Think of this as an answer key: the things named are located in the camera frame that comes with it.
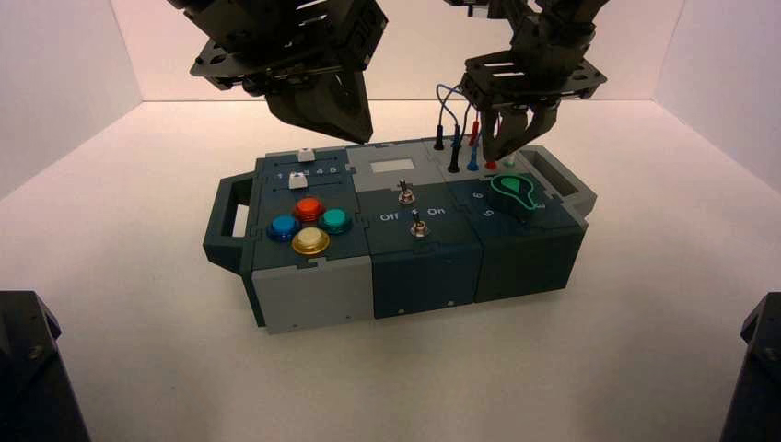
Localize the blue round push button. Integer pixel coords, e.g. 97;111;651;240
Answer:
266;215;301;243

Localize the yellow round push button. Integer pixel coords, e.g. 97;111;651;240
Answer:
290;227;331;257

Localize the dark teal grey control box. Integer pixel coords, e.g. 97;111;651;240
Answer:
202;141;598;335

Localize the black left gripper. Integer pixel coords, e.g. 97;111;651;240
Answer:
168;0;390;145

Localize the blue jumper wire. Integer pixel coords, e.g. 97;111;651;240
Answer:
435;84;484;172

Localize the red jumper wire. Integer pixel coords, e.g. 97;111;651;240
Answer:
467;119;499;171

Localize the teal round push button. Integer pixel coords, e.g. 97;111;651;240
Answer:
318;208;354;236

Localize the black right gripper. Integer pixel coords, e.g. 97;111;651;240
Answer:
448;0;612;164

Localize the orange round push button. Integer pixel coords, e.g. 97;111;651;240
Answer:
292;196;325;224

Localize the green teardrop rotary knob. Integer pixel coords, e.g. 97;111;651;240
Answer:
489;174;547;224

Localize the black jumper wire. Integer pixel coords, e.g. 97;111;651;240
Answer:
432;100;474;175

